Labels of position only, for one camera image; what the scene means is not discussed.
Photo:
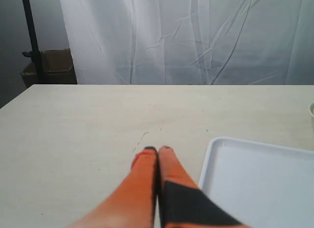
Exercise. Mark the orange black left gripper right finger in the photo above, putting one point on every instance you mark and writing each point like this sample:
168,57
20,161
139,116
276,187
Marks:
181,202

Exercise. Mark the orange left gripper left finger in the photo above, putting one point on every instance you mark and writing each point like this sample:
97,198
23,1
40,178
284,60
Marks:
132,204

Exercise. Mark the white plastic tray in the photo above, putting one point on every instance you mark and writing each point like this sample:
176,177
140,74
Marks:
262,185

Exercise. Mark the brown cardboard box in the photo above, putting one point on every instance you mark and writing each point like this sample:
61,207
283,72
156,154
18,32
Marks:
57,66

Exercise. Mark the white ceramic bowl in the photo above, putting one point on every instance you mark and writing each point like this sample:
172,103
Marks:
311,111

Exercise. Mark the white fabric curtain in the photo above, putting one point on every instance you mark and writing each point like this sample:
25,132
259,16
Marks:
194,42

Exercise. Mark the black stand pole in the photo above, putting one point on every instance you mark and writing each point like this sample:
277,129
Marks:
34,54

